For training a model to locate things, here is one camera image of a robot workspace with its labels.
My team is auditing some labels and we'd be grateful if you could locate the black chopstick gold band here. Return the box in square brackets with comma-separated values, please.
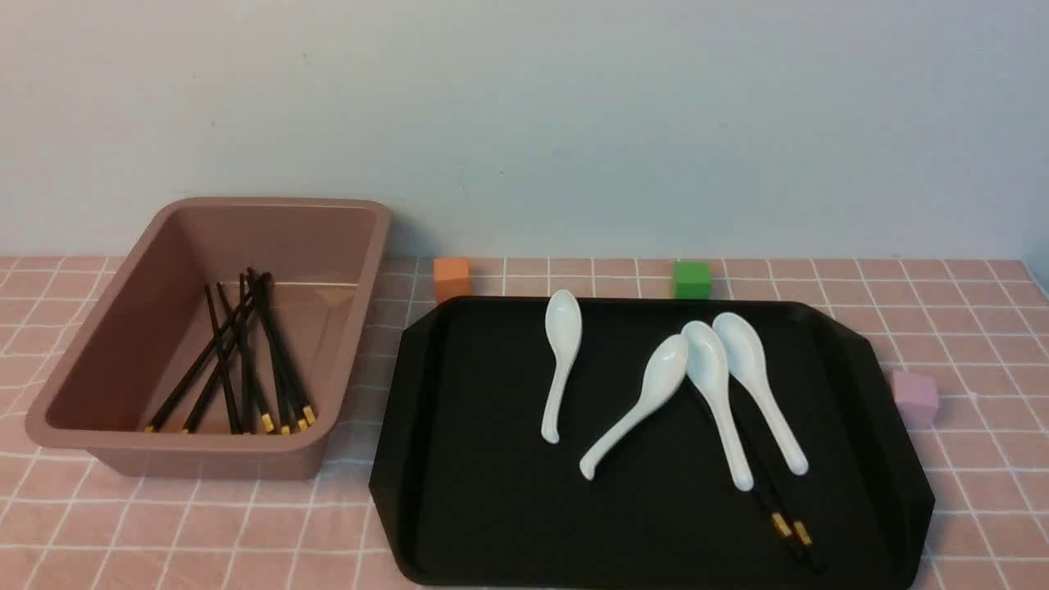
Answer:
[734, 418, 827, 575]
[729, 419, 809, 563]

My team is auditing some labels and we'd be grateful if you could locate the white ceramic spoon leftmost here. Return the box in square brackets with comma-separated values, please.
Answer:
[541, 290, 582, 444]

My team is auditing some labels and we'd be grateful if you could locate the white ceramic spoon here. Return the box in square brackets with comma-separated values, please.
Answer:
[579, 334, 688, 481]
[713, 312, 810, 477]
[541, 290, 582, 444]
[681, 320, 754, 492]

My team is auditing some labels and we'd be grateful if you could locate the orange cube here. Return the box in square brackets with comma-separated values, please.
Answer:
[432, 257, 472, 305]

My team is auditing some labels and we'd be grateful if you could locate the green cube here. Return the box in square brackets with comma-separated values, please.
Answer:
[672, 259, 713, 300]

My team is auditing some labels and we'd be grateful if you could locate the black plastic tray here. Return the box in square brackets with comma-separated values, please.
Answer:
[370, 296, 936, 589]

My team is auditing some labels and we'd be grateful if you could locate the white ceramic spoon rightmost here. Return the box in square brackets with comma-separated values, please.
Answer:
[713, 312, 810, 477]

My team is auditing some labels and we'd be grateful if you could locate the black chopstick in bin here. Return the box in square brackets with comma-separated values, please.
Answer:
[247, 266, 308, 434]
[180, 285, 275, 434]
[262, 273, 311, 430]
[143, 275, 272, 434]
[205, 285, 243, 434]
[238, 273, 274, 434]

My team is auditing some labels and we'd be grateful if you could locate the pink plastic bin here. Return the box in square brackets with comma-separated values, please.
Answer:
[24, 197, 391, 479]

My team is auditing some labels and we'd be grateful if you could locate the pink cube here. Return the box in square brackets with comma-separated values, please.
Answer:
[889, 370, 939, 429]

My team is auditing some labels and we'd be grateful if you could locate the pink checkered tablecloth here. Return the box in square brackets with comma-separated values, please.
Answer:
[1, 255, 1048, 589]

